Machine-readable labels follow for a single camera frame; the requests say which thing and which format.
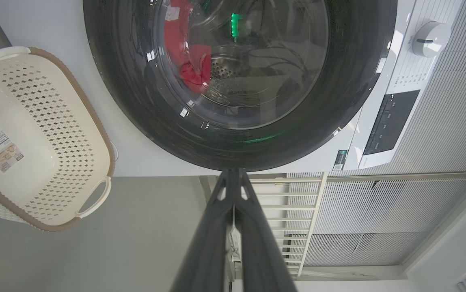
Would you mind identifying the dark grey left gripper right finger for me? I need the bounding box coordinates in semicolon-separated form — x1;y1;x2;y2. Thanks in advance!
233;168;297;292

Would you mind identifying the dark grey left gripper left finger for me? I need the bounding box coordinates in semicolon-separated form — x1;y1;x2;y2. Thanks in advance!
171;168;237;292

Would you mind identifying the dark round washer door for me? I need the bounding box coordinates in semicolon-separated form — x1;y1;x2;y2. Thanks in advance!
83;0;398;172

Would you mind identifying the red cloth garment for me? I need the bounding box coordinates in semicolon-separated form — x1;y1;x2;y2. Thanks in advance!
164;0;212;94

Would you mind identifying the white washing machine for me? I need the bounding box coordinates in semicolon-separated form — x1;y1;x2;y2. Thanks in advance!
0;0;465;177

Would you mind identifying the steel washer drum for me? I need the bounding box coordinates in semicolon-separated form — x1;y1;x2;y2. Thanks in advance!
201;45;311;108

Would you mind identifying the black washing machine display panel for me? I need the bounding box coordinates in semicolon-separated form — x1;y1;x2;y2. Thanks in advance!
364;90;420;155

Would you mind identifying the cream laundry basket brown rim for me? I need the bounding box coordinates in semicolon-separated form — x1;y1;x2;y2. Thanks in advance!
0;46;116;232

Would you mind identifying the white washing machine dial knob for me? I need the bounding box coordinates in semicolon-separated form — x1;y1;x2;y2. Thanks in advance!
412;21;452;58

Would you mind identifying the white metal railing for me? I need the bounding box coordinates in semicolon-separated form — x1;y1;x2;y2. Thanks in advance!
201;172;466;280

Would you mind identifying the black QR code sticker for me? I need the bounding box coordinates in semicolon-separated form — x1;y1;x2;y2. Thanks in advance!
333;150;350;171

